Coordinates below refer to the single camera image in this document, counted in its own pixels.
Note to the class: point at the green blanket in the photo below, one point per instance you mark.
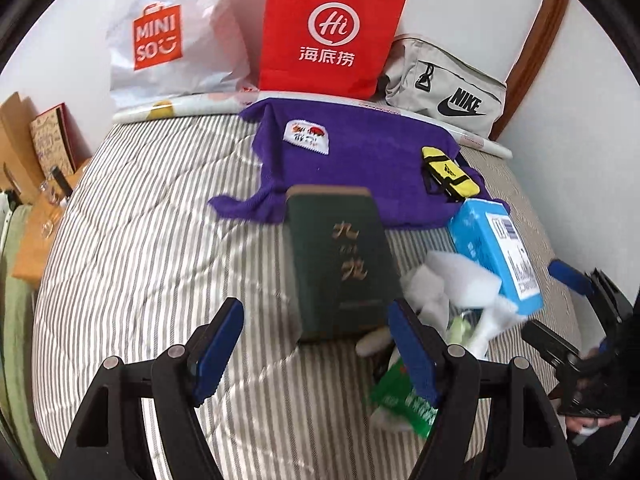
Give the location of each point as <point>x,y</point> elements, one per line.
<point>15,335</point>

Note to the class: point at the red paper bag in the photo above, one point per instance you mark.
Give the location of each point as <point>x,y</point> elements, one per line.
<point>290,10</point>

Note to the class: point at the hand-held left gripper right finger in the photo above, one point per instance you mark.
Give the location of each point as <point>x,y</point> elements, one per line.
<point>415,355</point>

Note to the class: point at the striped bed sheet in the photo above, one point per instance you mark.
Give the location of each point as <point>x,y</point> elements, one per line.
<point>150,235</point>

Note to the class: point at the cream oval soft puff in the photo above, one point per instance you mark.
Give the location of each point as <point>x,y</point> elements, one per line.
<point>372,344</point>

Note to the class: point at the light blue box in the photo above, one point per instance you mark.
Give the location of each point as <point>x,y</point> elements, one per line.
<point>480,245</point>

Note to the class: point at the small white red-print sachet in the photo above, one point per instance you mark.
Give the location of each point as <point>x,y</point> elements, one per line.
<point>305,137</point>

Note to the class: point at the yellow black sports pouch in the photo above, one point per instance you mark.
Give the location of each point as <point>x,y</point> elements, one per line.
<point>445,165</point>

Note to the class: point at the green packet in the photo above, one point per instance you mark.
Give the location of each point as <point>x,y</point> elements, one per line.
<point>395,395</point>

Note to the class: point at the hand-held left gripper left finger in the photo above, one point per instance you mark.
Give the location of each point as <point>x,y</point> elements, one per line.
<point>220,350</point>

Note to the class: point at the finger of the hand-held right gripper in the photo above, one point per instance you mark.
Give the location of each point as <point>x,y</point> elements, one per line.
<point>550,345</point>
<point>570,277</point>

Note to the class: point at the brown wooden door frame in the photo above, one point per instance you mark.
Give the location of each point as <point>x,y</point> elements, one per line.
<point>540,30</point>

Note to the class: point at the brown paper bag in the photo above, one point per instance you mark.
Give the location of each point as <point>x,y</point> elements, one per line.
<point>15,130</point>

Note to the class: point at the brown patterned box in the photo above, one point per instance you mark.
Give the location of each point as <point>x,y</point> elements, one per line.
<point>50,140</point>

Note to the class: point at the white glove with green cuff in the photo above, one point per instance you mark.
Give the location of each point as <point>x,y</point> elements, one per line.
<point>492,325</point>

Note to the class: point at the white sponge block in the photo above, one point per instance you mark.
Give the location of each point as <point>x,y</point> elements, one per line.
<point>470,280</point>
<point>425,295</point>

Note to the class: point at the white plastic shopping bag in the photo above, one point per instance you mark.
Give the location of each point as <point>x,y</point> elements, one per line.
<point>165,0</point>

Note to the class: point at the purple towel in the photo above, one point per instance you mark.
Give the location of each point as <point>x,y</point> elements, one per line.
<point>370,160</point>

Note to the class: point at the dark green box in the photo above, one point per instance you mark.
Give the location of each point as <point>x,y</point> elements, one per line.
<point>340,260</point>

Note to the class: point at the white printed rolled mat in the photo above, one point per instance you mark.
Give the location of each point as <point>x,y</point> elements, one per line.
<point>165,107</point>

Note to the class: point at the beige waist bag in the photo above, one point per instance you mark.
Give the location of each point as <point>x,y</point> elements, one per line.
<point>450,75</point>

